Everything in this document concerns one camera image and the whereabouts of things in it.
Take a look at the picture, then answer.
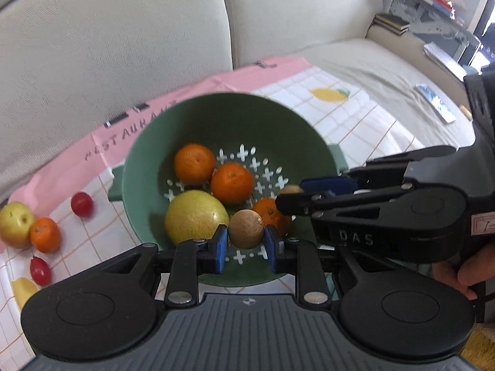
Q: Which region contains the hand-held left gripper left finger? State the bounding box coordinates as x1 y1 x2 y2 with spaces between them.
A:
97 224 229 307

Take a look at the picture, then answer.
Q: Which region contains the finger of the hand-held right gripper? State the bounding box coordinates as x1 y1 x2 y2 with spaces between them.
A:
275 183 416 221
299 145 458 194

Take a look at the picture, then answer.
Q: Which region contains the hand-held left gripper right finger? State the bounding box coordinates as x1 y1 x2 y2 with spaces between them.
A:
264 225 387 306

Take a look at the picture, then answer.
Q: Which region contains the orange mandarin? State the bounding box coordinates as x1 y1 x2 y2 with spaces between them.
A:
211 162 255 204
251 197 292 236
30 217 62 254
174 144 216 185

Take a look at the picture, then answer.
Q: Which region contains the yellow-green pear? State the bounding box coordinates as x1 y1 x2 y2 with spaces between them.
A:
0 202 35 249
164 190 230 246

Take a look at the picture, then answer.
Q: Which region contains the green plastic colander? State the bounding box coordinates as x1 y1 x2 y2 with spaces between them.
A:
108 92 347 288

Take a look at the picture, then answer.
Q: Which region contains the person's right hand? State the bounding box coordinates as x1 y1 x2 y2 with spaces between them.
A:
432 240 495 300

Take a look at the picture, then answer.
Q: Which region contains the pink checked printed cloth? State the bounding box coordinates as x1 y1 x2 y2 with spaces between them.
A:
0 57 426 360

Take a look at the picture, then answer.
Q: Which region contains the yellow fuzzy rug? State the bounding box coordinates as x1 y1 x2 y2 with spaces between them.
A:
462 322 495 371

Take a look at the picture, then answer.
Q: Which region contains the red cherry tomato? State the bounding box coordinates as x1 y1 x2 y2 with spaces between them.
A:
30 257 52 286
71 192 94 217

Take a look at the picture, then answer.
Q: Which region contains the stack of white papers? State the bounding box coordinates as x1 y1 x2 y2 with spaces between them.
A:
423 42 476 74

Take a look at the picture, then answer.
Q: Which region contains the stack of dark books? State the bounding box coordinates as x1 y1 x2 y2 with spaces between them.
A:
373 13 411 35

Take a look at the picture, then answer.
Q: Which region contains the cluttered glass table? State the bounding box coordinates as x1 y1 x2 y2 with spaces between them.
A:
377 0 495 66

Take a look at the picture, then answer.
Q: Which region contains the beige sofa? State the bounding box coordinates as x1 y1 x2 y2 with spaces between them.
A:
0 0 480 209

